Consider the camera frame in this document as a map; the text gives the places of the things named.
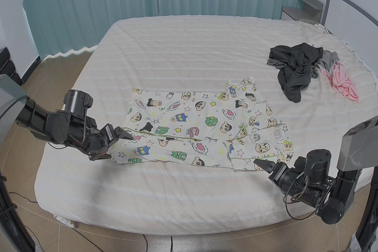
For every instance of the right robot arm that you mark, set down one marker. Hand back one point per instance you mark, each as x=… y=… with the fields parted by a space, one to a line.
x=348 y=185

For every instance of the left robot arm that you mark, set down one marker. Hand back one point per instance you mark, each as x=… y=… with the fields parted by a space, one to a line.
x=59 y=126

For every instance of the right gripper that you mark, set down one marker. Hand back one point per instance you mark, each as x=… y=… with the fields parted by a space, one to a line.
x=282 y=178

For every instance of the bed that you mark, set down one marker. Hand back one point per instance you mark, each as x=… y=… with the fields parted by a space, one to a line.
x=192 y=47

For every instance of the black garment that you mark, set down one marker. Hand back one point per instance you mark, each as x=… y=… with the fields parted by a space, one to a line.
x=298 y=73

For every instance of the pink garment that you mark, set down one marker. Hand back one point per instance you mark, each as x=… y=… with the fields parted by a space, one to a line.
x=342 y=82

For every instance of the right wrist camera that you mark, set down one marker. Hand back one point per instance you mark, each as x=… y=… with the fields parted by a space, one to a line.
x=299 y=163

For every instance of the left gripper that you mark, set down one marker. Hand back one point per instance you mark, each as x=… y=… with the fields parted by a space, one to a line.
x=103 y=141

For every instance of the white printed pyjama top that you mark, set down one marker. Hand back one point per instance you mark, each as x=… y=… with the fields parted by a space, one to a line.
x=192 y=118

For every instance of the grey bedside table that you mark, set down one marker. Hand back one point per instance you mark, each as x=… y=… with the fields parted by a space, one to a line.
x=298 y=11

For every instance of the black chest of drawers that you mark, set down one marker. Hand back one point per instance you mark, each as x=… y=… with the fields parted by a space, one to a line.
x=8 y=64

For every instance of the grey garment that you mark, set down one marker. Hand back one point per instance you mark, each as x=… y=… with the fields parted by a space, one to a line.
x=327 y=57

